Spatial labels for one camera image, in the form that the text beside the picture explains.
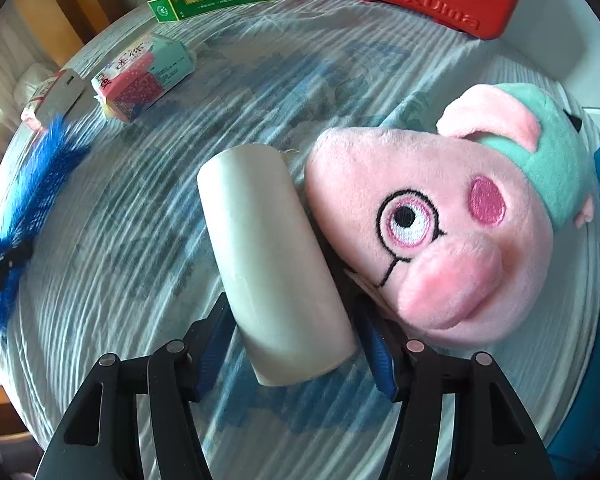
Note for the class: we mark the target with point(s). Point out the white plastic bag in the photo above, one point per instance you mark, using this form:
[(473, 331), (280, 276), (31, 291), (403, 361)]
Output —
[(30, 82)]

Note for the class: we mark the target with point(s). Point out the wooden door frame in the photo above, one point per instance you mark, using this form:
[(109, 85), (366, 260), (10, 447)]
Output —
[(55, 10)]

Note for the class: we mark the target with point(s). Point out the blue feather duster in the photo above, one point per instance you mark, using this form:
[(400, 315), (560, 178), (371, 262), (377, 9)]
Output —
[(35, 185)]

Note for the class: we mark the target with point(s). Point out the pink and teal tissue pack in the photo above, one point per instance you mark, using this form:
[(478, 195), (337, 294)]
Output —
[(140, 77)]

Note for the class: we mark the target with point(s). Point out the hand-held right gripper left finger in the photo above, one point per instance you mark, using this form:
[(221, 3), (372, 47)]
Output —
[(212, 355)]

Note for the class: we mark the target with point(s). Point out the pink and white tissue pack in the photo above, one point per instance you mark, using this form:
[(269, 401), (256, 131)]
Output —
[(55, 100)]

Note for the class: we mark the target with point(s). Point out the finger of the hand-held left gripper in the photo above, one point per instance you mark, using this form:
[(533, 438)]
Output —
[(0, 265)]

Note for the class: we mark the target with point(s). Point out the pink pig plush toy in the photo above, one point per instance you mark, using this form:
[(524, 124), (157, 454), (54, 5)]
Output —
[(430, 210)]

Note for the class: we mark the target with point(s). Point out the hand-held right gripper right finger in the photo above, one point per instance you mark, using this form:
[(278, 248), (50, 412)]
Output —
[(380, 360)]

